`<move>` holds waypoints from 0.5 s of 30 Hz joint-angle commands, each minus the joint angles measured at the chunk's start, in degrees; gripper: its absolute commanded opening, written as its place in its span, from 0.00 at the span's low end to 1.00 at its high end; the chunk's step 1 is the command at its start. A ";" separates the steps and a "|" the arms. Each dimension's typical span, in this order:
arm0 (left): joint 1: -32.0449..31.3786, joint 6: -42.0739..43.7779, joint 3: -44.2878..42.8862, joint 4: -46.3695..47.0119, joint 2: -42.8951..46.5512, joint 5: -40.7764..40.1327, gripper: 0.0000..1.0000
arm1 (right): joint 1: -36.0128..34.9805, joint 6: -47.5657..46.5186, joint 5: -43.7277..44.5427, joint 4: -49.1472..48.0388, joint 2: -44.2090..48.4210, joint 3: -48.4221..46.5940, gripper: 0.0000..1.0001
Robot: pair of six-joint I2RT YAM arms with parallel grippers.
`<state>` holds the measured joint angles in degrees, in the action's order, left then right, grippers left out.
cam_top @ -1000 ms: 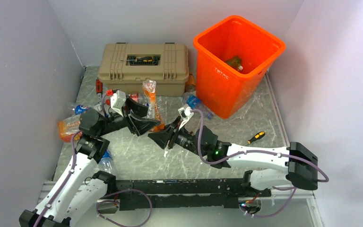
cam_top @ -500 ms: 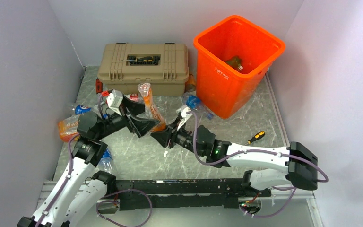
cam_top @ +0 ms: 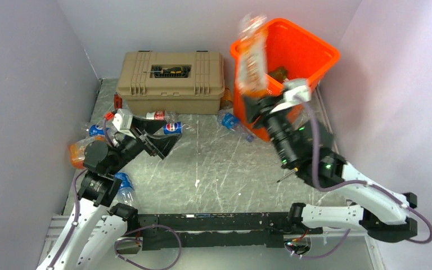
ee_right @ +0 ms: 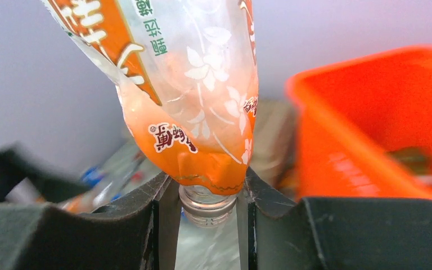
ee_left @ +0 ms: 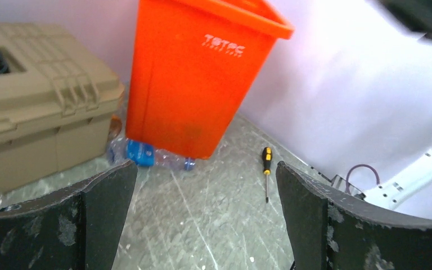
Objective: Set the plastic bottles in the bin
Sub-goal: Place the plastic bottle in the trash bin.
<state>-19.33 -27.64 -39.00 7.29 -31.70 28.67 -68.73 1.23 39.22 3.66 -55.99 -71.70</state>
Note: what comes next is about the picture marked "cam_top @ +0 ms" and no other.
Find yellow black screwdriver on table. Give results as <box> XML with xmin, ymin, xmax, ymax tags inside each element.
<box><xmin>276</xmin><ymin>168</ymin><xmax>298</xmax><ymax>183</ymax></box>

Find orange bottle behind toolbox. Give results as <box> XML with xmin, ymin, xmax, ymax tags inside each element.
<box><xmin>220</xmin><ymin>87</ymin><xmax>233</xmax><ymax>110</ymax></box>

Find orange plastic bin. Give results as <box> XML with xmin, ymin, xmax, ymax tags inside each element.
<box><xmin>230</xmin><ymin>18</ymin><xmax>340</xmax><ymax>142</ymax></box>

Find pepsi bottle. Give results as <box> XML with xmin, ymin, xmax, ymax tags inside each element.
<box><xmin>163</xmin><ymin>121</ymin><xmax>195</xmax><ymax>134</ymax></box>
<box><xmin>78</xmin><ymin>123</ymin><xmax>105</xmax><ymax>137</ymax></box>

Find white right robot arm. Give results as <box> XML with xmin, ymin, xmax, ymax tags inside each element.
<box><xmin>243</xmin><ymin>96</ymin><xmax>418</xmax><ymax>243</ymax></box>

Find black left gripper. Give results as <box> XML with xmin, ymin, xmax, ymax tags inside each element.
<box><xmin>107</xmin><ymin>115</ymin><xmax>181</xmax><ymax>174</ymax></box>

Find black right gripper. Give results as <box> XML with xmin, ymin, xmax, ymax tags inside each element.
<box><xmin>242</xmin><ymin>89</ymin><xmax>297</xmax><ymax>166</ymax></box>

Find red handled tool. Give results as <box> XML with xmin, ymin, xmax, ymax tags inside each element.
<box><xmin>114</xmin><ymin>93</ymin><xmax>123</xmax><ymax>110</ymax></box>

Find black yellow screwdriver on toolbox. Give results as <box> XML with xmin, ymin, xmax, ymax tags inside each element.
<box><xmin>150</xmin><ymin>66</ymin><xmax>183</xmax><ymax>74</ymax></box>

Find tan plastic toolbox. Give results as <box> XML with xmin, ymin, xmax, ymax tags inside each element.
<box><xmin>116</xmin><ymin>51</ymin><xmax>225</xmax><ymax>115</ymax></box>

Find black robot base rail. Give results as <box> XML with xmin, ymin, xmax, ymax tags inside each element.
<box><xmin>106</xmin><ymin>210</ymin><xmax>323</xmax><ymax>251</ymax></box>

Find blue label bottle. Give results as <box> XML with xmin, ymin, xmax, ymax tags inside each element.
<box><xmin>115</xmin><ymin>172</ymin><xmax>136</xmax><ymax>207</ymax></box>
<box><xmin>218</xmin><ymin>110</ymin><xmax>255</xmax><ymax>142</ymax></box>

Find tall orange label bottle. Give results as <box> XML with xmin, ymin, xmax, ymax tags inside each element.
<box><xmin>236</xmin><ymin>14</ymin><xmax>267</xmax><ymax>98</ymax></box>

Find pepsi bottle far left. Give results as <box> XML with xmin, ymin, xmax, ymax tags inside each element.
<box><xmin>78</xmin><ymin>123</ymin><xmax>105</xmax><ymax>137</ymax></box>

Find pepsi bottle upper middle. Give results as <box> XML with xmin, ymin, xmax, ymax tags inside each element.
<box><xmin>163</xmin><ymin>121</ymin><xmax>195</xmax><ymax>134</ymax></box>

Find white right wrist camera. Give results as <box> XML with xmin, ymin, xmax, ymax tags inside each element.
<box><xmin>271</xmin><ymin>79</ymin><xmax>312</xmax><ymax>113</ymax></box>

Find red label clear bottle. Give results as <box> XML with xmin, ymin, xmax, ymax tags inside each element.
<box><xmin>145</xmin><ymin>111</ymin><xmax>178</xmax><ymax>123</ymax></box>

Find crushed orange label bottle left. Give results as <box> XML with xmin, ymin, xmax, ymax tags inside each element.
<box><xmin>68</xmin><ymin>135</ymin><xmax>106</xmax><ymax>169</ymax></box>

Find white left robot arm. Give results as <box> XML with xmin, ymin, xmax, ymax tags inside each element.
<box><xmin>37</xmin><ymin>109</ymin><xmax>181</xmax><ymax>269</ymax></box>

